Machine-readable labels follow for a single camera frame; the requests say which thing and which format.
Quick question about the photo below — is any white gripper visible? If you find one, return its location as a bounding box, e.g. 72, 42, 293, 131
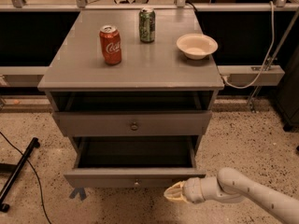
164, 177, 205, 203

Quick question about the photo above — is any grey drawer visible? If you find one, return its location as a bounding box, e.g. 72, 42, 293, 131
53, 111, 211, 137
64, 135, 206, 188

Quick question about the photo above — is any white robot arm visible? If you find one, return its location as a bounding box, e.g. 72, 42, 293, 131
164, 167, 299, 224

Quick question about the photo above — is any grey wooden drawer cabinet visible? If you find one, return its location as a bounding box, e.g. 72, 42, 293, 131
37, 8, 225, 156

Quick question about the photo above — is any grey top drawer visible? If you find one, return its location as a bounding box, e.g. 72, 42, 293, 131
53, 111, 211, 137

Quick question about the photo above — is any blue tape cross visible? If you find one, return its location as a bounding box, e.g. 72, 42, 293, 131
69, 188, 87, 201

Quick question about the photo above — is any dark cabinet at right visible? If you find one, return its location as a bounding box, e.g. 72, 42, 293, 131
276, 48, 299, 132

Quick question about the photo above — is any white bowl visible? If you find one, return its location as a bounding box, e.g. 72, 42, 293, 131
177, 34, 218, 60

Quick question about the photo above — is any red cola can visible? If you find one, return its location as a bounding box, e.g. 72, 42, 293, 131
99, 25, 121, 65

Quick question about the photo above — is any black stand leg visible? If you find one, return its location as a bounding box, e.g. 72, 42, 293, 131
0, 137, 40, 213

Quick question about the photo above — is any green soda can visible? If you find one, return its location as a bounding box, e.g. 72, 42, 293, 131
138, 7, 155, 43

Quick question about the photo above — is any grey metal rail frame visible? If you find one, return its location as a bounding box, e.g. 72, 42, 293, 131
0, 0, 299, 89

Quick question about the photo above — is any black floor cable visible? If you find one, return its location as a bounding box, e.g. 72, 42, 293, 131
0, 131, 52, 224

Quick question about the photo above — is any white cable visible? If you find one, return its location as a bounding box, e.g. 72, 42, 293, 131
221, 1, 276, 90

